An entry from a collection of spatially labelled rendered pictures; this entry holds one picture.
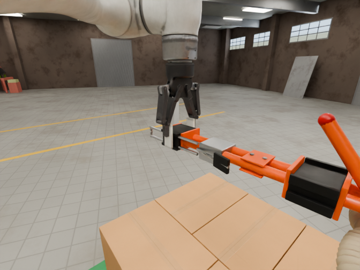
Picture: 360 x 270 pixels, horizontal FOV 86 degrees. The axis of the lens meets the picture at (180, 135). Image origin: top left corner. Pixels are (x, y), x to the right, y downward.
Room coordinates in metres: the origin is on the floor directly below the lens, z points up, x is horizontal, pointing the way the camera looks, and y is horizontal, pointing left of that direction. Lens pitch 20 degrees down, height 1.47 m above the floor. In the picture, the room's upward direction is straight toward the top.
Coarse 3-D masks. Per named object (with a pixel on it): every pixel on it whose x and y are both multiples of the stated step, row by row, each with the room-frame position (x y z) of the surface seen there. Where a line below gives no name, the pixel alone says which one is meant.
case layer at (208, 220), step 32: (192, 192) 1.25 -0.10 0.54; (224, 192) 1.25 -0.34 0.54; (128, 224) 0.93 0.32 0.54; (160, 224) 0.93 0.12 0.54; (192, 224) 0.93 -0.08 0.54; (224, 224) 0.93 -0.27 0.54; (256, 224) 0.93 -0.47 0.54; (288, 224) 0.93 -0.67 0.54; (128, 256) 0.72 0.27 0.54; (160, 256) 0.72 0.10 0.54; (192, 256) 0.72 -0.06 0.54; (224, 256) 0.72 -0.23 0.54; (256, 256) 0.72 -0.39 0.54; (288, 256) 0.72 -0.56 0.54; (320, 256) 0.72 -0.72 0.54
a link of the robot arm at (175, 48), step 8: (168, 40) 0.50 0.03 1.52; (176, 40) 0.50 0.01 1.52; (184, 40) 0.50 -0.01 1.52; (192, 40) 0.51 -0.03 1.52; (168, 48) 0.50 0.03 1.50; (176, 48) 0.49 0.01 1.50; (184, 48) 0.50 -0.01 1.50; (192, 48) 0.51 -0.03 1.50; (168, 56) 0.50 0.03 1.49; (176, 56) 0.49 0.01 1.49; (184, 56) 0.50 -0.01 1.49; (192, 56) 0.51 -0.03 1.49
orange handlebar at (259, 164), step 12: (192, 144) 0.47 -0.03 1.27; (228, 156) 0.39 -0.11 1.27; (240, 156) 0.38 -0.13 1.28; (252, 156) 0.37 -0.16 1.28; (264, 156) 0.37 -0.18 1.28; (240, 168) 0.37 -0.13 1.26; (252, 168) 0.35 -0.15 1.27; (264, 168) 0.34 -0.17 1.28; (276, 168) 0.35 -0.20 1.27; (276, 180) 0.32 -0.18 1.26; (348, 192) 0.27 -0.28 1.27; (348, 204) 0.24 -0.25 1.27
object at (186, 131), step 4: (176, 124) 0.58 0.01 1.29; (180, 124) 0.58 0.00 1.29; (172, 128) 0.54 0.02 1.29; (176, 128) 0.54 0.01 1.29; (180, 128) 0.54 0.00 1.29; (184, 128) 0.54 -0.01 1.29; (188, 128) 0.54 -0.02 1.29; (192, 128) 0.54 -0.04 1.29; (196, 128) 0.55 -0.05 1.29; (180, 132) 0.50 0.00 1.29; (184, 132) 0.50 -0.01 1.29; (188, 132) 0.51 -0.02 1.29; (192, 132) 0.52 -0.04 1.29; (196, 132) 0.53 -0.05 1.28; (184, 136) 0.50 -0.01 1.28; (188, 136) 0.51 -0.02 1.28; (192, 136) 0.52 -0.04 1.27; (180, 140) 0.50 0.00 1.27; (180, 144) 0.50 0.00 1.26
